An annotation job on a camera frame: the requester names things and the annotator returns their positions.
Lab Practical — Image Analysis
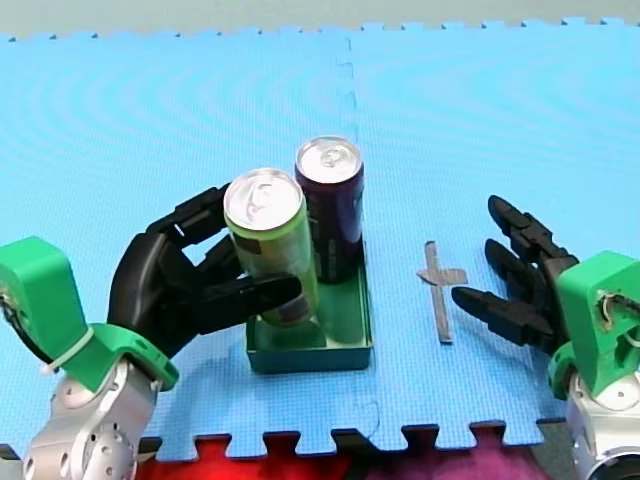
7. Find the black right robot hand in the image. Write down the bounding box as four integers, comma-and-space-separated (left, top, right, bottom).
451, 194, 581, 357

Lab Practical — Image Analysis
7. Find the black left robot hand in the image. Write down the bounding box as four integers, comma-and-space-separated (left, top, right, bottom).
107, 181, 303, 359

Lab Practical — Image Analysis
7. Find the green drink can dark band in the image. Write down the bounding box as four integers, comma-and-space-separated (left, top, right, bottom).
222, 168, 322, 328

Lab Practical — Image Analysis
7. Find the dark purple drink can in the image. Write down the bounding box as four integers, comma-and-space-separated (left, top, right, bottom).
294, 136, 366, 286

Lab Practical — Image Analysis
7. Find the shallow green tray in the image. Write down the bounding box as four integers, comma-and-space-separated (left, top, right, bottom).
244, 241, 376, 374

